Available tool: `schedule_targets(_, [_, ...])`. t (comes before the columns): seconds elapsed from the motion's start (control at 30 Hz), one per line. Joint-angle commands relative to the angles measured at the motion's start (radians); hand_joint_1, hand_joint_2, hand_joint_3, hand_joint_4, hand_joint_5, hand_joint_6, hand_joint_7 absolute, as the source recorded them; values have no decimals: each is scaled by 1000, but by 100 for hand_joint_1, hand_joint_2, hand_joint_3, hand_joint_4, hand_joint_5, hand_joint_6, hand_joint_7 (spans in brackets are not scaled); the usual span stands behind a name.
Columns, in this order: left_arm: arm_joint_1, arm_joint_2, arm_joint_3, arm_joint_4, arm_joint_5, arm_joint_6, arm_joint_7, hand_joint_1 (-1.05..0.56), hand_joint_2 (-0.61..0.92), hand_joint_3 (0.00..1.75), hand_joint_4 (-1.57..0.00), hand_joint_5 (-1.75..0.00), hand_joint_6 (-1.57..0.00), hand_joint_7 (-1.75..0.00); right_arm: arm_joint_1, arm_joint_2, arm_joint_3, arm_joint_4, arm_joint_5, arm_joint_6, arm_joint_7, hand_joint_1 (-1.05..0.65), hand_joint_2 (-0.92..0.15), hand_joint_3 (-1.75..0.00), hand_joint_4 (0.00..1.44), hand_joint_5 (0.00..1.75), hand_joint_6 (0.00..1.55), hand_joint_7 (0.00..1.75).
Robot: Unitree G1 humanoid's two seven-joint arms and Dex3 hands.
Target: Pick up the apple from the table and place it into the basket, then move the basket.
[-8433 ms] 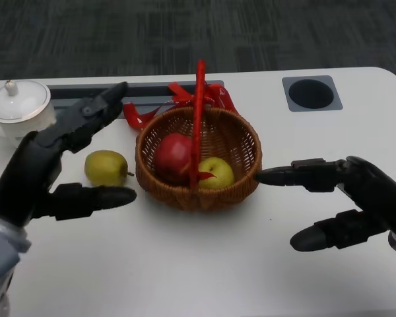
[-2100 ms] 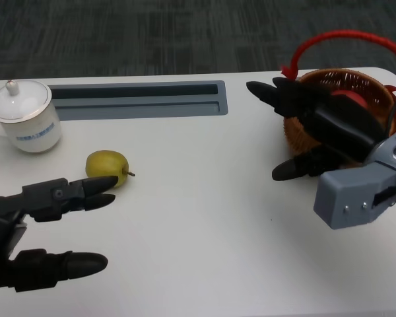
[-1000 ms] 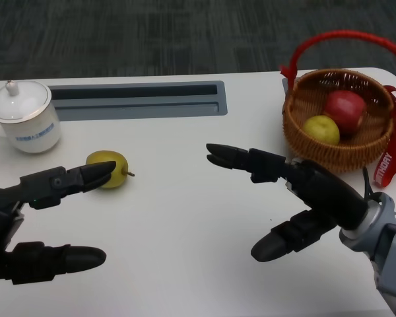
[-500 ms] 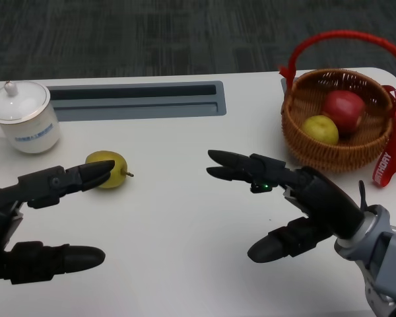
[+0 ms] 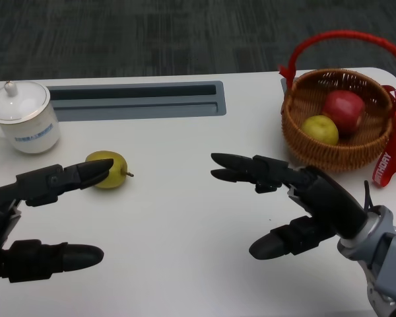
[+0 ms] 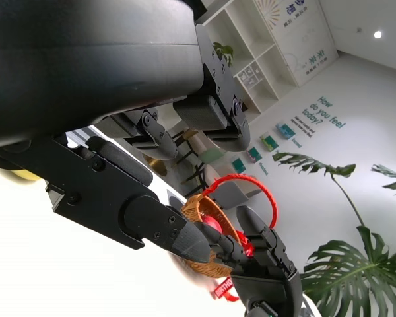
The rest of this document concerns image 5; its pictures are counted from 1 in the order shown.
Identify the yellow-green apple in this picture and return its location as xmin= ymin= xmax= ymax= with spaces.
xmin=300 ymin=114 xmax=340 ymax=146

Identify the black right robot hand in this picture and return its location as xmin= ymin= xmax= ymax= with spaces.
xmin=210 ymin=152 xmax=374 ymax=262

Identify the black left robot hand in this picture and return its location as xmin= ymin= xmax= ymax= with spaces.
xmin=0 ymin=158 xmax=115 ymax=284

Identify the wicker basket with red handle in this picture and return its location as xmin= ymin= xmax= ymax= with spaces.
xmin=279 ymin=30 xmax=396 ymax=173

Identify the red apple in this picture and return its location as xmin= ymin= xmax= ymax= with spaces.
xmin=322 ymin=90 xmax=366 ymax=135

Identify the thin black cable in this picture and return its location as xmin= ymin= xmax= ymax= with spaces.
xmin=364 ymin=180 xmax=382 ymax=213

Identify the green pear with stem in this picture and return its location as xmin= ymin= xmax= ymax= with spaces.
xmin=84 ymin=150 xmax=135 ymax=190

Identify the grey table cable tray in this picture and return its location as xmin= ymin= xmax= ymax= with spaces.
xmin=46 ymin=81 xmax=227 ymax=122

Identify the white lidded ceramic mug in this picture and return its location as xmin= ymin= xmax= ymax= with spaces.
xmin=0 ymin=80 xmax=61 ymax=155

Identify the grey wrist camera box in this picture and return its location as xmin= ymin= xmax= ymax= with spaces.
xmin=374 ymin=230 xmax=396 ymax=304

